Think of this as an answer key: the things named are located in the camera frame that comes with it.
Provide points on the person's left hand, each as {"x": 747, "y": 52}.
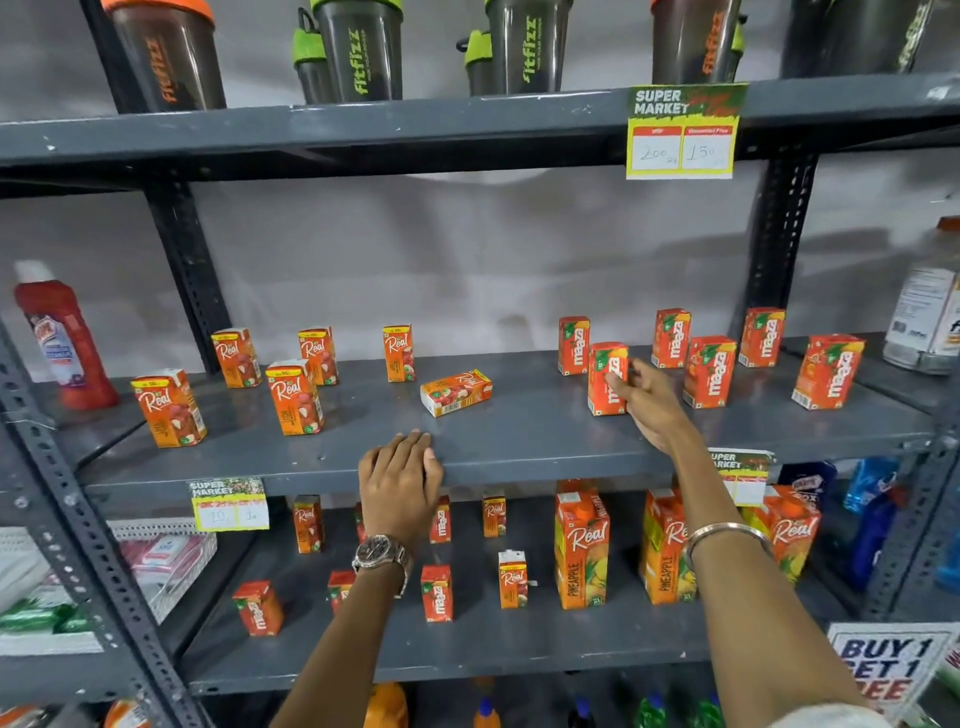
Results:
{"x": 401, "y": 487}

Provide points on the person's right hand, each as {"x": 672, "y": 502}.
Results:
{"x": 656, "y": 409}

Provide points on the person's left little finger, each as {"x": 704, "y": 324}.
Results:
{"x": 367, "y": 469}

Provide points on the person's left thumb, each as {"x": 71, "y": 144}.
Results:
{"x": 437, "y": 469}

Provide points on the person's right thumb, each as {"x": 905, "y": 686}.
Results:
{"x": 621, "y": 390}

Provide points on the person's left middle finger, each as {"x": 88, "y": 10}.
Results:
{"x": 405, "y": 452}

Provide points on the small red mango drink box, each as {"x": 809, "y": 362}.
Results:
{"x": 257, "y": 609}
{"x": 360, "y": 523}
{"x": 441, "y": 521}
{"x": 436, "y": 594}
{"x": 340, "y": 586}
{"x": 604, "y": 390}

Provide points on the person's left forearm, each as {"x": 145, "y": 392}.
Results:
{"x": 345, "y": 645}

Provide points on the person's right forearm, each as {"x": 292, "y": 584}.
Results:
{"x": 757, "y": 592}

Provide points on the small orange juice box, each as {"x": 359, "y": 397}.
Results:
{"x": 513, "y": 580}
{"x": 493, "y": 516}
{"x": 307, "y": 523}

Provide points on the silver wristwatch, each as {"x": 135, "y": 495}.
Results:
{"x": 381, "y": 555}

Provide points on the group of red mango cartons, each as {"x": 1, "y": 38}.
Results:
{"x": 709, "y": 371}

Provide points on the grey metal shelf rack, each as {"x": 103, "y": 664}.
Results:
{"x": 71, "y": 517}
{"x": 525, "y": 442}
{"x": 911, "y": 525}

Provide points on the green yellow price tag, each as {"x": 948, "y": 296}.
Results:
{"x": 229, "y": 504}
{"x": 746, "y": 480}
{"x": 684, "y": 131}

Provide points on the large orange pineapple juice carton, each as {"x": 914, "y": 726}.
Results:
{"x": 581, "y": 551}
{"x": 664, "y": 551}

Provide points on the group of orange lychee cartons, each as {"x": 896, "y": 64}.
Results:
{"x": 171, "y": 412}

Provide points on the blue product box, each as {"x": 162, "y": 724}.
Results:
{"x": 807, "y": 481}

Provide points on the large orange mango juice carton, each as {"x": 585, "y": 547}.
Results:
{"x": 787, "y": 529}

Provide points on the pink white packets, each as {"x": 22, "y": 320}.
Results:
{"x": 161, "y": 556}

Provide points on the orange drink bottle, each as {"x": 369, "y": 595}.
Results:
{"x": 386, "y": 706}

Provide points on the orange bottle with blue cap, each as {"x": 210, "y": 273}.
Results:
{"x": 487, "y": 716}

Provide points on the light blue bottle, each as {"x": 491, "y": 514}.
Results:
{"x": 870, "y": 480}

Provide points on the dark bottle with blue cap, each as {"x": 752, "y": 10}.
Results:
{"x": 581, "y": 716}

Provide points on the clear bottle with white label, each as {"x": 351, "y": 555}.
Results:
{"x": 926, "y": 304}

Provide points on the green drink bottle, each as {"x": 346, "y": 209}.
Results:
{"x": 706, "y": 715}
{"x": 651, "y": 712}

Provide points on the red cleaner bottle white cap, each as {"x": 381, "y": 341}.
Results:
{"x": 64, "y": 337}

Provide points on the orange packet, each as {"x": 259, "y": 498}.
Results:
{"x": 126, "y": 715}

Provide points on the green packets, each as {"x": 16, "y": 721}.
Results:
{"x": 41, "y": 619}

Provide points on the white offer sign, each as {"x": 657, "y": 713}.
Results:
{"x": 892, "y": 664}

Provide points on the white sleeve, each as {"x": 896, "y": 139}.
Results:
{"x": 829, "y": 718}

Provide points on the row of dark shaker bottles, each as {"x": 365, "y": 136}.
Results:
{"x": 360, "y": 52}

